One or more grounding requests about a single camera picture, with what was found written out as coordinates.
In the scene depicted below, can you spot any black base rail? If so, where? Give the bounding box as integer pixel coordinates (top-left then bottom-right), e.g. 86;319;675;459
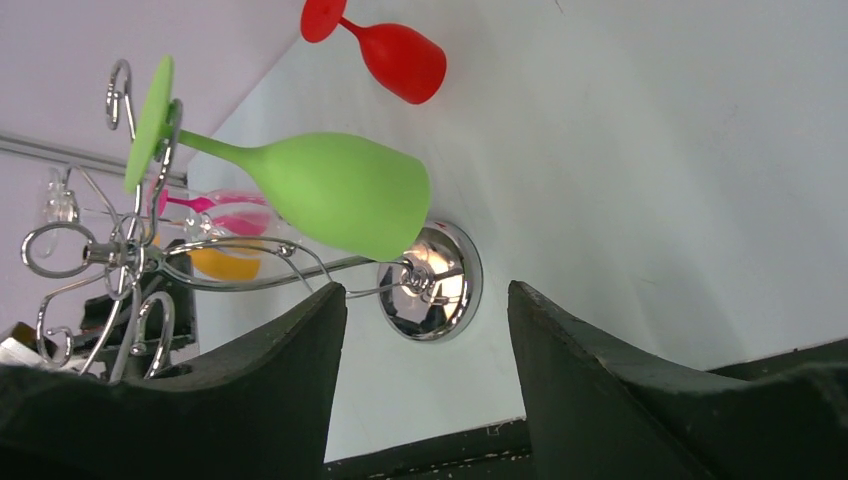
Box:
323;339;847;479

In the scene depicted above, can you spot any green wine glass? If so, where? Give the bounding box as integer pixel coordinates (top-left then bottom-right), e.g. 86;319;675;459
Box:
124;55;431;262

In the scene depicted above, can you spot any chrome wine glass rack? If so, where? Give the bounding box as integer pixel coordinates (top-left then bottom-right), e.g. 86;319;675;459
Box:
20;60;483;342

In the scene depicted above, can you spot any red wine glass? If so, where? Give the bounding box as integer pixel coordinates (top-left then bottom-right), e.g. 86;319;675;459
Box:
300;0;448;105

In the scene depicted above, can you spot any orange wine glass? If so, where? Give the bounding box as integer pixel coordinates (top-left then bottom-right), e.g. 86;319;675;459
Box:
188;249;261;282

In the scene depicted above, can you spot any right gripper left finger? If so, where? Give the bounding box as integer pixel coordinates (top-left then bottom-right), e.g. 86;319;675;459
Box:
1;283;347;479

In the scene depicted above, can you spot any clear wine glass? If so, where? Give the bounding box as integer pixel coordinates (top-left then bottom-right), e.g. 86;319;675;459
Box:
33;165;293;266

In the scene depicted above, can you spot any pink wine glass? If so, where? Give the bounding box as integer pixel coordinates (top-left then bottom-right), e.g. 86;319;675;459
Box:
151;189;276;239

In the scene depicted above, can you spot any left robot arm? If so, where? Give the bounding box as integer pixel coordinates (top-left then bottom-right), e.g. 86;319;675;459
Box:
1;255;196;387

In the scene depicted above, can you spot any left aluminium frame post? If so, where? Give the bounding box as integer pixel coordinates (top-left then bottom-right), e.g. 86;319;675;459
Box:
0;131;188;188

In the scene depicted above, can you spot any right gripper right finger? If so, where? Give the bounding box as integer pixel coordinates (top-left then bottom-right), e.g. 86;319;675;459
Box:
507;281;847;479

